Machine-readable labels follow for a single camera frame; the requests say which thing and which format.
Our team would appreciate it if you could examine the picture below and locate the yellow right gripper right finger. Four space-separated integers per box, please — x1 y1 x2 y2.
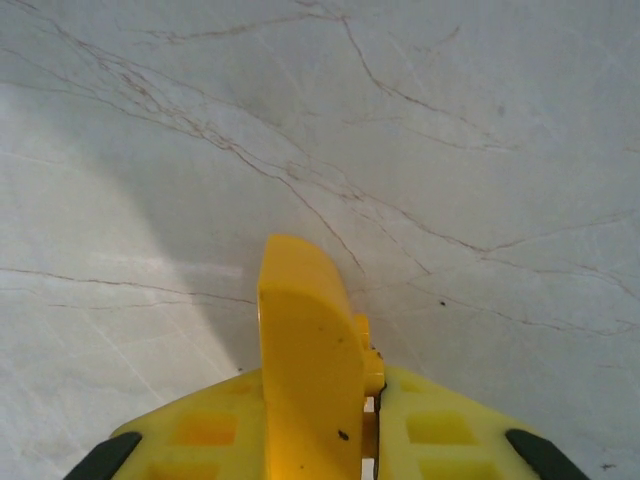
373 366 586 480

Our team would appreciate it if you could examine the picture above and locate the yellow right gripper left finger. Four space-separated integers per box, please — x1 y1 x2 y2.
62 366 274 480

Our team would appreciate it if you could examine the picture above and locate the yellow curved lego brick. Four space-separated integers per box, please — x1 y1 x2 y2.
256 233 387 480

